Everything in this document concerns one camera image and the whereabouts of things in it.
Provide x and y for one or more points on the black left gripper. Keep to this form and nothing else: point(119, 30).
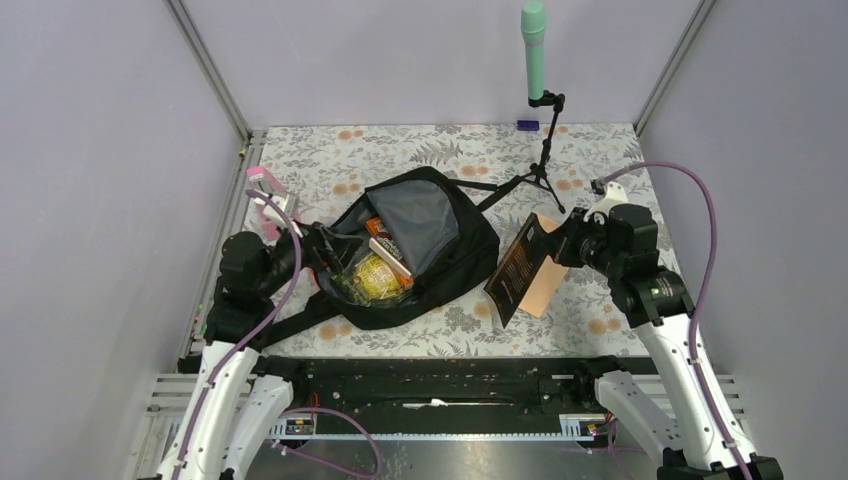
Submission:
point(310, 240)

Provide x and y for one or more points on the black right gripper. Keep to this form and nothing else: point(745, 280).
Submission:
point(571, 229)

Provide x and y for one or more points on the dark brown book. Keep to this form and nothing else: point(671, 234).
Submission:
point(526, 279)

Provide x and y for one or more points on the yellow snack packet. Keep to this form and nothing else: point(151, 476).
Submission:
point(372, 279)

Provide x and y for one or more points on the orange book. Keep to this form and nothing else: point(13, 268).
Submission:
point(382, 243)

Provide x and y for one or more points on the black student backpack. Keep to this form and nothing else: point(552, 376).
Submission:
point(439, 227)

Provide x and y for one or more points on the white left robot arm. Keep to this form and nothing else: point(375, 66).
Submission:
point(238, 395)

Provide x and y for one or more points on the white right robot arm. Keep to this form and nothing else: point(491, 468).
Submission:
point(701, 439)

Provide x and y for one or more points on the black microphone tripod stand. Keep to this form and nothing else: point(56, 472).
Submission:
point(537, 175)

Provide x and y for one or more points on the small blue block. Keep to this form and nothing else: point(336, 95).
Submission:
point(527, 125)

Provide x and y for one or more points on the mint green microphone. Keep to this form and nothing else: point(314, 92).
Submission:
point(533, 24)

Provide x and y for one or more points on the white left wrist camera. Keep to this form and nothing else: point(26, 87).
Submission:
point(280, 209)

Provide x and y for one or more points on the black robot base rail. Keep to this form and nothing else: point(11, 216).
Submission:
point(448, 396)

